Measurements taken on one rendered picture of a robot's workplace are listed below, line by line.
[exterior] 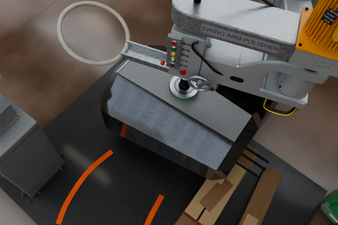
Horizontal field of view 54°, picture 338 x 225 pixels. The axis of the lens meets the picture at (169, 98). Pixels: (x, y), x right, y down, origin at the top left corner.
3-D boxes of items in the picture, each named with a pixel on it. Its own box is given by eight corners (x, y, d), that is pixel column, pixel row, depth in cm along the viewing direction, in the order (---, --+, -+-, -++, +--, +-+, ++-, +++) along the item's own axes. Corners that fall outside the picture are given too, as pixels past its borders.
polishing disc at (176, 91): (187, 104, 233) (187, 103, 232) (163, 88, 238) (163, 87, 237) (204, 84, 242) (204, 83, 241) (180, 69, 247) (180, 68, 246)
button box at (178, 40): (179, 67, 204) (182, 36, 180) (178, 70, 203) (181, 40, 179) (167, 63, 205) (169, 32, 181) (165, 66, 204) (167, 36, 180)
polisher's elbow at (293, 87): (275, 71, 204) (286, 51, 187) (307, 74, 204) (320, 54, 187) (278, 97, 194) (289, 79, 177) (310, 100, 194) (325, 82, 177)
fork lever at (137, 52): (223, 70, 225) (224, 66, 221) (216, 93, 216) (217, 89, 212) (129, 40, 233) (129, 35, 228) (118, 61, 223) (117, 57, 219)
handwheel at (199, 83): (213, 83, 212) (217, 69, 199) (208, 95, 207) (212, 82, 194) (190, 76, 214) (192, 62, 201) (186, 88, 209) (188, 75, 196)
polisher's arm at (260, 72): (300, 92, 219) (335, 45, 176) (294, 122, 208) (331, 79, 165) (194, 61, 228) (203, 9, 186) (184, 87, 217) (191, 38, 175)
